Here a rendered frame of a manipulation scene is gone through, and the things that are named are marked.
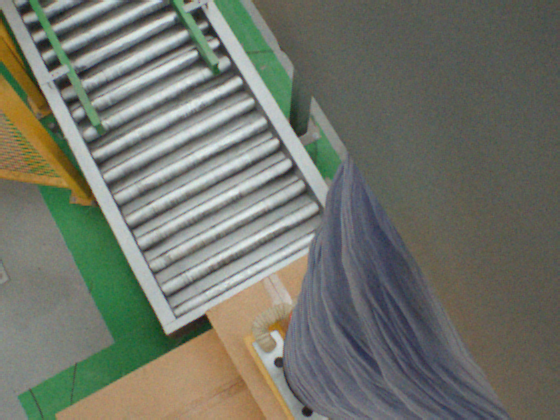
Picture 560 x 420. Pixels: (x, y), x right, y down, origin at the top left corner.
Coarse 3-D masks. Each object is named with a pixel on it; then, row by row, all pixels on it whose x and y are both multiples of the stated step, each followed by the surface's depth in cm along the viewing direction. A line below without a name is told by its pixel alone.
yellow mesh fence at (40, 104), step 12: (0, 24) 300; (0, 36) 253; (0, 48) 257; (12, 48) 304; (12, 60) 267; (12, 72) 274; (24, 72) 279; (24, 84) 286; (36, 84) 296; (36, 96) 299; (36, 108) 311; (48, 108) 311
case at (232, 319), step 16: (304, 256) 199; (288, 272) 198; (304, 272) 198; (256, 288) 197; (272, 288) 197; (288, 288) 197; (224, 304) 196; (240, 304) 196; (256, 304) 196; (272, 304) 196; (224, 320) 194; (240, 320) 195; (224, 336) 193; (240, 336) 193; (240, 352) 192; (240, 368) 191; (256, 368) 191; (256, 384) 190; (256, 400) 189; (272, 400) 189; (272, 416) 188
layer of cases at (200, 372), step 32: (192, 352) 231; (224, 352) 232; (128, 384) 228; (160, 384) 229; (192, 384) 229; (224, 384) 229; (64, 416) 225; (96, 416) 226; (128, 416) 226; (160, 416) 226; (192, 416) 226; (224, 416) 226; (256, 416) 226
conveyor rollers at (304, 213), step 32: (64, 0) 264; (128, 0) 267; (160, 0) 264; (64, 32) 264; (96, 32) 261; (128, 64) 258; (160, 64) 258; (224, 64) 258; (64, 96) 254; (160, 96) 254; (224, 96) 257; (160, 128) 252; (192, 128) 251; (256, 128) 252; (96, 160) 248; (128, 160) 248; (192, 160) 248; (256, 160) 250; (288, 160) 248; (128, 192) 245; (192, 192) 246; (224, 192) 245; (288, 192) 245; (224, 224) 242; (288, 224) 243; (160, 256) 239; (224, 256) 239; (288, 256) 240; (224, 288) 237
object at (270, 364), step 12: (276, 324) 181; (252, 336) 181; (276, 336) 180; (252, 348) 180; (276, 348) 179; (264, 360) 179; (276, 360) 176; (264, 372) 178; (276, 372) 178; (276, 384) 177; (276, 396) 177; (288, 408) 176; (300, 408) 176
